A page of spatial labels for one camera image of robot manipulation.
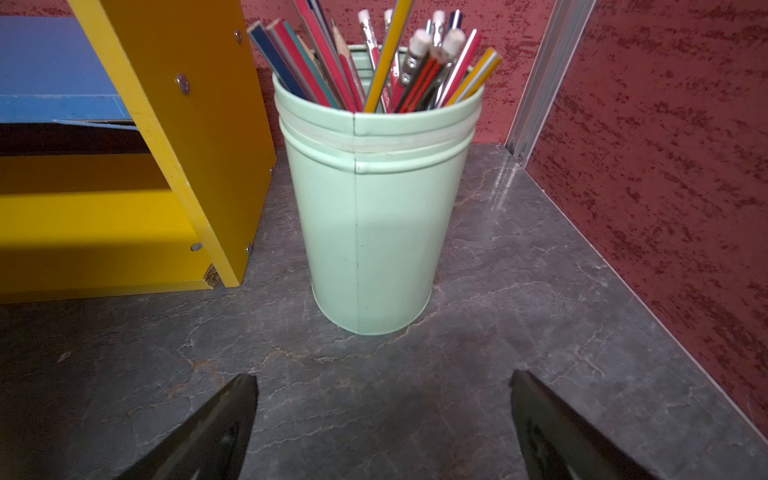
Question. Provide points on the yellow pencil in cup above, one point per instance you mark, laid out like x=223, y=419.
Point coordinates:
x=400, y=17

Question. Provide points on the bundle of coloured pencils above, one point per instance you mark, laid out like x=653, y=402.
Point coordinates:
x=436, y=66

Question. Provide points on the aluminium corner post right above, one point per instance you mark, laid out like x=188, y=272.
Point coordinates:
x=561, y=38

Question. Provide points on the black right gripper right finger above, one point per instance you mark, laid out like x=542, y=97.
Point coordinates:
x=556, y=442

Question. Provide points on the yellow shelf with coloured boards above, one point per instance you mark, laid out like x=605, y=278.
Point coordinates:
x=136, y=152

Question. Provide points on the mint green pencil cup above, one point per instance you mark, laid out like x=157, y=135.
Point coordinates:
x=375, y=193

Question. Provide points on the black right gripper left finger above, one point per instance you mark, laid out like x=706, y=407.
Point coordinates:
x=210, y=444

